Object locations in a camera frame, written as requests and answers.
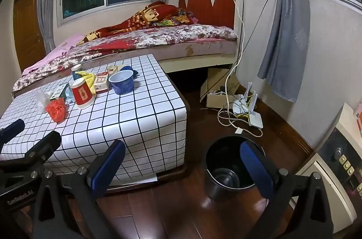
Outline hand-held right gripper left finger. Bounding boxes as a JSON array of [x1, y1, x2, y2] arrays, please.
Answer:
[[30, 140, 126, 239]]

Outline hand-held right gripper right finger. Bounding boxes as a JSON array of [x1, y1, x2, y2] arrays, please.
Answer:
[[240, 140, 336, 239]]

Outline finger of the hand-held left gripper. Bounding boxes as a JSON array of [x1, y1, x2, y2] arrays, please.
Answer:
[[17, 130, 62, 172], [0, 119, 25, 145]]

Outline black trash bin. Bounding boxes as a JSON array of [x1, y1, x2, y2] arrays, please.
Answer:
[[204, 136, 268, 201]]

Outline orange plastic bag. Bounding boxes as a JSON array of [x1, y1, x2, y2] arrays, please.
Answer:
[[45, 97, 67, 123]]

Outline clear plastic bag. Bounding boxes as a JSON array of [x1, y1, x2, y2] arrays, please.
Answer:
[[35, 89, 54, 114]]

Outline light blue wrapper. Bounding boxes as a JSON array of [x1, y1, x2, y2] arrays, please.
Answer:
[[65, 86, 76, 104]]

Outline green white box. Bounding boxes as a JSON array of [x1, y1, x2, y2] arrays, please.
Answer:
[[50, 83, 70, 100]]

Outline red paper cup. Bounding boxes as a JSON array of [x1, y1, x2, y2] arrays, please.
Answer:
[[70, 78, 96, 110]]

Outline blue paper bowl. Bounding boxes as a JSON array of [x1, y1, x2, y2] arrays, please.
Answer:
[[109, 69, 134, 95]]

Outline white red milk carton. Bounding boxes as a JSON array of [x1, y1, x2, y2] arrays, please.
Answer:
[[93, 72, 110, 93]]

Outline yellow cloth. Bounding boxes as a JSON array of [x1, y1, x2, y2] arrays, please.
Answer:
[[75, 71, 96, 94]]

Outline blue label paper cup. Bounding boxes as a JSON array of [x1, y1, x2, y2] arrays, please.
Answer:
[[71, 64, 83, 80]]

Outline beige paper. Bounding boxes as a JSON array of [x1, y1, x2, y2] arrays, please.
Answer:
[[107, 64, 125, 74]]

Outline checkered cloth table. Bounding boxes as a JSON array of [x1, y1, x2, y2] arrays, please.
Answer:
[[0, 54, 188, 191]]

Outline flat white router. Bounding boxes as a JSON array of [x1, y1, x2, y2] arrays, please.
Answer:
[[248, 112, 263, 129]]

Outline white router with antennas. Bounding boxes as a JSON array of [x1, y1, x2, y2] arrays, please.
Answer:
[[232, 82, 258, 115]]

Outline cream bedside cabinet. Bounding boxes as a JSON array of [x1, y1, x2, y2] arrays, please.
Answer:
[[294, 102, 362, 234]]

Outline pink sheet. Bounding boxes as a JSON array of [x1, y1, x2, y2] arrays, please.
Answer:
[[22, 34, 85, 76]]

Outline brown wooden door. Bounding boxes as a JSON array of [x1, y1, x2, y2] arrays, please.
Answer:
[[13, 0, 47, 73]]

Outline cardboard box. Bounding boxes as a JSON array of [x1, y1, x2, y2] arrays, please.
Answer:
[[199, 66, 246, 109]]

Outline bed with pink mattress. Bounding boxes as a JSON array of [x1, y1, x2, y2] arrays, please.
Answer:
[[11, 26, 241, 99]]

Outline red printed blanket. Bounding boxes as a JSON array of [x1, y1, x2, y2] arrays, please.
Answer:
[[76, 1, 198, 46]]

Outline red white headboard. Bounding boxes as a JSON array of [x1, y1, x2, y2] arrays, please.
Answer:
[[178, 0, 244, 30]]

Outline black cable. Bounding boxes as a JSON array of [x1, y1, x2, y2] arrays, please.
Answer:
[[221, 0, 279, 92]]

